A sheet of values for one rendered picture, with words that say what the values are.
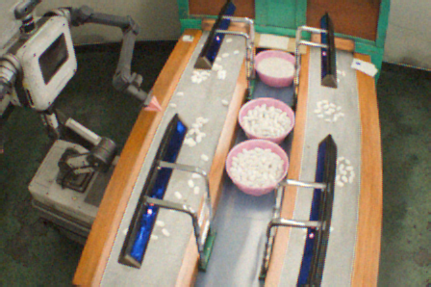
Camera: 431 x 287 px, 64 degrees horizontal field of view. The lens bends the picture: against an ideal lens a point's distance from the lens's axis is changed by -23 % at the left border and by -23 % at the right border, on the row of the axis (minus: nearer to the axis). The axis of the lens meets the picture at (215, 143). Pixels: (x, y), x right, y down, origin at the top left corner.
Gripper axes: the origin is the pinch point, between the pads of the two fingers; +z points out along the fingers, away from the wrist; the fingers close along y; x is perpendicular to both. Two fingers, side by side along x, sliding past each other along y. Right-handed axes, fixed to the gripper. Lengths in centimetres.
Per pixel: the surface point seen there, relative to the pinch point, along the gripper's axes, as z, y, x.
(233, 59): 24, 56, -8
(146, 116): -2.1, 1.3, 10.2
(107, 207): -3, -54, 10
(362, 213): 80, -38, -58
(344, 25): 62, 86, -66
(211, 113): 22.1, 10.7, -6.7
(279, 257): 54, -63, -37
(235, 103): 28.5, 16.8, -15.2
